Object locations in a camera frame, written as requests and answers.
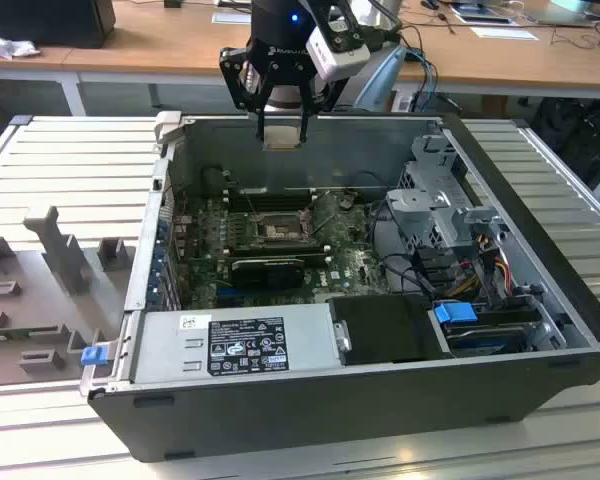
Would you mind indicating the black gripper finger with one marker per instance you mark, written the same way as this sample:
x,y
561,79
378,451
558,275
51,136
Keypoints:
x,y
235,75
305,100

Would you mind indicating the small square CPU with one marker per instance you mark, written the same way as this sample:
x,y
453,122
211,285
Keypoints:
x,y
281,137

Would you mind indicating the black RAM slot row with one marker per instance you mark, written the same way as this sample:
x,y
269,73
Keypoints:
x,y
280,252
270,200

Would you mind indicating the CPU socket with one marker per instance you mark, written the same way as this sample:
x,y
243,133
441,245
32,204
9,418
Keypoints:
x,y
279,231

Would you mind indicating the wooden desk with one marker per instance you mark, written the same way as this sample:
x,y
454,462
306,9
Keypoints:
x,y
180,45
20,62

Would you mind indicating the pale blue teach pendant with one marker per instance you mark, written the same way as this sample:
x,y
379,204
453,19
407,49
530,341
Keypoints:
x,y
382,75

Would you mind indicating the coin cell battery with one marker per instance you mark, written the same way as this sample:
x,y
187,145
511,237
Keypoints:
x,y
346,202

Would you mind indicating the silver metal drive cage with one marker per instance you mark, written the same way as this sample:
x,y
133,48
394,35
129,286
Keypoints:
x,y
415,200

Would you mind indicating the green motherboard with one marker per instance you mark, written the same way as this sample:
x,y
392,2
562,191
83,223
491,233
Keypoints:
x,y
350,250

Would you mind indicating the black graphics card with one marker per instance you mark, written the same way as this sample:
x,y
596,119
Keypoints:
x,y
265,274

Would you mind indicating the black box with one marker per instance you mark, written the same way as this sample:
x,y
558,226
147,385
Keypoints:
x,y
45,22

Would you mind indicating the white paper sheet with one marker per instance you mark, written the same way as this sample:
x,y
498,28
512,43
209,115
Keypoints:
x,y
502,33

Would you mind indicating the crumpled white paper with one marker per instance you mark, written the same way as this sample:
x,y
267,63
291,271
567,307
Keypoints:
x,y
10,46

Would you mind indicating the hard disk in blue carrier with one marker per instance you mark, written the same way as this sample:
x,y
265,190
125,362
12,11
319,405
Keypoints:
x,y
452,314

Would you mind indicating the black bag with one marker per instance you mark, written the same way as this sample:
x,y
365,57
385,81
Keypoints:
x,y
570,135

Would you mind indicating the grey power supply unit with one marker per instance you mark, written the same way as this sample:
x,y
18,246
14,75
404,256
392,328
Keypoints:
x,y
165,345

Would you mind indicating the grey parts rack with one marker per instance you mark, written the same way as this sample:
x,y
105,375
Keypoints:
x,y
30,280

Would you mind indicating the blue plastic case latch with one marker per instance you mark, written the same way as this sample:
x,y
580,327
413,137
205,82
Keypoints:
x,y
93,356

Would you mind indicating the black open PC case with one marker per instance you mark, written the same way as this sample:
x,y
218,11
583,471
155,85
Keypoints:
x,y
280,415

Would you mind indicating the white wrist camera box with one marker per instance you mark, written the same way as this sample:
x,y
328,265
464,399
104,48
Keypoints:
x,y
337,62

